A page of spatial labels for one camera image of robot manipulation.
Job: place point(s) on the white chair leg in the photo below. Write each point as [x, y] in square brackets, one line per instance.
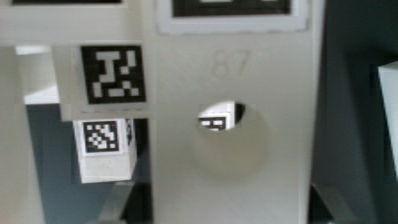
[221, 116]

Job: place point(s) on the white chair seat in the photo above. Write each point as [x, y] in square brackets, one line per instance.
[86, 76]

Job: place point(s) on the white chair back frame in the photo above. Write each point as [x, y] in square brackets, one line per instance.
[232, 175]

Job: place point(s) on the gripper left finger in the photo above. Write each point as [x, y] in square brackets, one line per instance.
[123, 209]

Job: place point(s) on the white right fence rail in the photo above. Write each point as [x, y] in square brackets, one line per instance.
[386, 71]

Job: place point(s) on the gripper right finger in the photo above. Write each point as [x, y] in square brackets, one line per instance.
[330, 210]

